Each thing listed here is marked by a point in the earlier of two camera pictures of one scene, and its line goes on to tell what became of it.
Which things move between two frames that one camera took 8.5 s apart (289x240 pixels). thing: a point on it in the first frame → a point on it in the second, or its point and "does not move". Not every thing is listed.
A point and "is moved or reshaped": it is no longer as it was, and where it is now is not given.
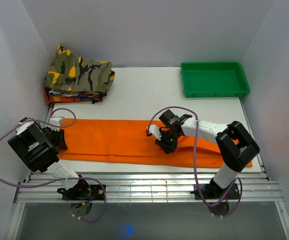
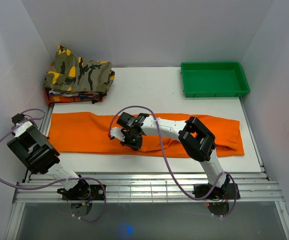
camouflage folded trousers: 70,72 does not move
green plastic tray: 213,79 does not move
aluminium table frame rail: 254,187 does not move
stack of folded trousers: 55,96 does not move
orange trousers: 129,142 is moved or reshaped
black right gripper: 167,148 → 126,142
